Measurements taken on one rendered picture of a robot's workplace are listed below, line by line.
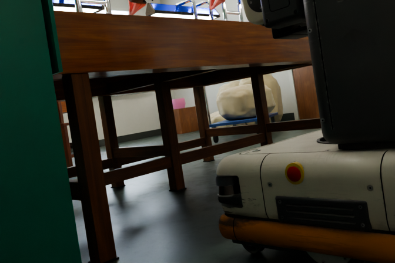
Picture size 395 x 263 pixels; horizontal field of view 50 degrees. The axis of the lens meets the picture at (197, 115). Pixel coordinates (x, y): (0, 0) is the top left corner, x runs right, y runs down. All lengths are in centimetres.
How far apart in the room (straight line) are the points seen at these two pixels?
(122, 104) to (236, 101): 352
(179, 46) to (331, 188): 84
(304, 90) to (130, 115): 320
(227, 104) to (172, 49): 328
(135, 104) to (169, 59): 651
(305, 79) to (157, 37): 524
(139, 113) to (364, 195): 726
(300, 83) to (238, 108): 213
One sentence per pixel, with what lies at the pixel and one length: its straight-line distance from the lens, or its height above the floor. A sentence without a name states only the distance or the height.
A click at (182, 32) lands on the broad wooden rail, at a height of 71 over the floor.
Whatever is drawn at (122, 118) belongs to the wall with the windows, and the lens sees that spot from 783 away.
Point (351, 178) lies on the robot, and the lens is 95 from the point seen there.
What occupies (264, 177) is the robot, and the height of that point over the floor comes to 23.
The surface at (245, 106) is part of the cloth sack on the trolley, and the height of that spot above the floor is 35.
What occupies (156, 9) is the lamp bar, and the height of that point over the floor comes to 106.
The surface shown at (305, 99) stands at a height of 30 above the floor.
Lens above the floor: 43
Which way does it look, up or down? 1 degrees down
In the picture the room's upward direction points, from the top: 9 degrees counter-clockwise
